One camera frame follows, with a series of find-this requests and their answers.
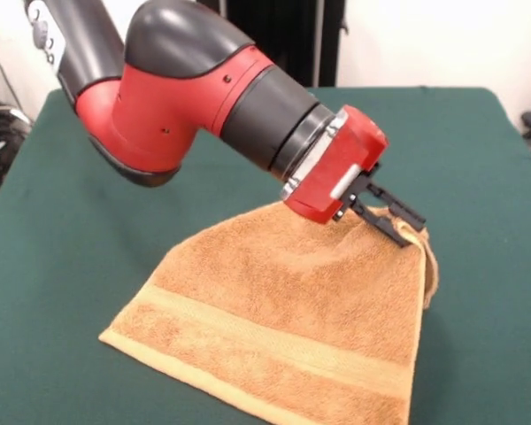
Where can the black metal stand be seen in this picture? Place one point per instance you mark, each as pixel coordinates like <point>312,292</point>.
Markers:
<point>301,44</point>

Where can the dark green table cloth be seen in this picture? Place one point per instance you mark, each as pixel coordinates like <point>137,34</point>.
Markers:
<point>48,265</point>

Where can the tan terry towel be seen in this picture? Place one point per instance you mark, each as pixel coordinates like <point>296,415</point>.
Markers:
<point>292,310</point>

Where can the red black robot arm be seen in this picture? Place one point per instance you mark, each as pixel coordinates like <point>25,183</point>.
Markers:
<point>159,110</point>

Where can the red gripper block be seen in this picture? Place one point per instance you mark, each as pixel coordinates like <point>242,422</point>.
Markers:
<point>340,168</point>

